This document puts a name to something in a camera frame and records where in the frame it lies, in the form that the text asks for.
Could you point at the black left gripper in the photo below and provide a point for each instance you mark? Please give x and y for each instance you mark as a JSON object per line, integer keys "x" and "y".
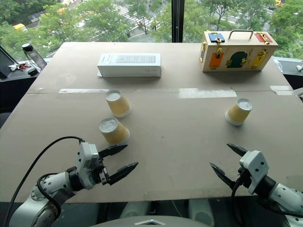
{"x": 102, "y": 174}

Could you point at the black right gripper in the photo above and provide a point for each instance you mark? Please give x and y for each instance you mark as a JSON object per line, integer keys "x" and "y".
{"x": 243, "y": 178}

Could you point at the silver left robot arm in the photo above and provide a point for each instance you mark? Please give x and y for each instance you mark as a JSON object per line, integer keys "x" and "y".
{"x": 53, "y": 186}

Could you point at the yellow ribbed paper cup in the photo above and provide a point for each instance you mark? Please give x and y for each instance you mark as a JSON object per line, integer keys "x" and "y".
{"x": 118, "y": 104}
{"x": 114, "y": 132}
{"x": 239, "y": 112}

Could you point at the silver robot torso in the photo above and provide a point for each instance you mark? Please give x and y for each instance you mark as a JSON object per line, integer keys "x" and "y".
{"x": 151, "y": 222}

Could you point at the clear tape strip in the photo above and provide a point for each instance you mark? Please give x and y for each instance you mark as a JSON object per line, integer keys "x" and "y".
{"x": 281, "y": 89}
{"x": 82, "y": 90}
{"x": 208, "y": 92}

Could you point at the white rectangular cardboard box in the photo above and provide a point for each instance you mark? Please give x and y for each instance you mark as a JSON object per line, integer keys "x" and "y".
{"x": 130, "y": 65}

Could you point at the small white object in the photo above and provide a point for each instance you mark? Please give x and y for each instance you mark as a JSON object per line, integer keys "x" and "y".
{"x": 300, "y": 67}

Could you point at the small black round object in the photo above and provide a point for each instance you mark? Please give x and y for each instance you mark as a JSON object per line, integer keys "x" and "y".
{"x": 32, "y": 71}

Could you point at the clear bottle with black cap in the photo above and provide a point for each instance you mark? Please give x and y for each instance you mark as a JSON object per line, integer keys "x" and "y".
{"x": 35, "y": 56}

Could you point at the red and white key bunch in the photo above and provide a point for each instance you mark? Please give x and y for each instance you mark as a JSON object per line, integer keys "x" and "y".
{"x": 20, "y": 66}

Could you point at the black slanted panel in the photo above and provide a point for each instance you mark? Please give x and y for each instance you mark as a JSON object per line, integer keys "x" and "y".
{"x": 6, "y": 62}

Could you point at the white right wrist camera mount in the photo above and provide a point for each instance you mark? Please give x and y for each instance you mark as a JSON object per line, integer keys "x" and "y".
{"x": 254, "y": 165}

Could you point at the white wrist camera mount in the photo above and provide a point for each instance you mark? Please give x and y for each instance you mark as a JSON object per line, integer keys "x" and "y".
{"x": 86, "y": 163}
{"x": 254, "y": 165}

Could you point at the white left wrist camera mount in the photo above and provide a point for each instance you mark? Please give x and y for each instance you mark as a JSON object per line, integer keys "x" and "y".
{"x": 86, "y": 163}

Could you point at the black window frame post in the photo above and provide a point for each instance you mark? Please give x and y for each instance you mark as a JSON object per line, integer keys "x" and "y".
{"x": 177, "y": 21}

